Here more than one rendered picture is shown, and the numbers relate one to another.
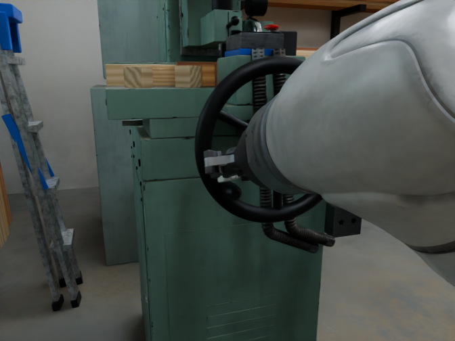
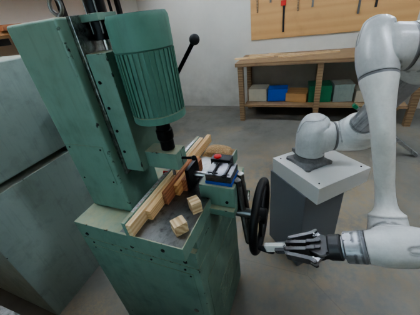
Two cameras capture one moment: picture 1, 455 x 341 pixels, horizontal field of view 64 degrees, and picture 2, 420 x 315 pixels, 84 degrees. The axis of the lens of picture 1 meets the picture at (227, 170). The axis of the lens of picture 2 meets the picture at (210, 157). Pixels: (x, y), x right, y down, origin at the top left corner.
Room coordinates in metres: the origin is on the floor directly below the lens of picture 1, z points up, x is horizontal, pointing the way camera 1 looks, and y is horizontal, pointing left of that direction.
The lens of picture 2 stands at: (0.31, 0.49, 1.48)
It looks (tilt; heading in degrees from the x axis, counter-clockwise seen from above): 31 degrees down; 312
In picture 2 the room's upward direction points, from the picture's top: 8 degrees counter-clockwise
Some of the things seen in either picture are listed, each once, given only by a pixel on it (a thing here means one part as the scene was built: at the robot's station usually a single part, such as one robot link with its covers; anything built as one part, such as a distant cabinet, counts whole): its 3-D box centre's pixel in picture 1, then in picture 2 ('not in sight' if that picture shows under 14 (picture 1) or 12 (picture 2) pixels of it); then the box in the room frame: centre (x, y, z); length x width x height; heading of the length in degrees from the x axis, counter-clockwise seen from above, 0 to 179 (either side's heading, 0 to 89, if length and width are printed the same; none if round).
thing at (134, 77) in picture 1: (138, 77); (179, 225); (0.77, 0.18, 0.92); 0.04 x 0.04 x 0.04; 69
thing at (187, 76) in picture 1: (187, 76); (194, 204); (0.78, 0.08, 0.92); 0.04 x 0.04 x 0.04; 63
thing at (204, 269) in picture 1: (212, 258); (177, 259); (1.06, 0.05, 0.36); 0.58 x 0.45 x 0.71; 17
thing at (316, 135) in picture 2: not in sight; (314, 134); (0.63, -0.71, 0.86); 0.18 x 0.16 x 0.22; 31
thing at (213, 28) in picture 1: (221, 32); (166, 157); (0.97, 0.02, 1.03); 0.14 x 0.07 x 0.09; 17
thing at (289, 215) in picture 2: not in sight; (302, 210); (0.64, -0.70, 0.30); 0.30 x 0.30 x 0.60; 62
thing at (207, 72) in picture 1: (243, 75); (188, 174); (0.93, -0.04, 0.92); 0.21 x 0.02 x 0.05; 107
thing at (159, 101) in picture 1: (244, 99); (204, 190); (0.85, -0.04, 0.87); 0.61 x 0.30 x 0.06; 107
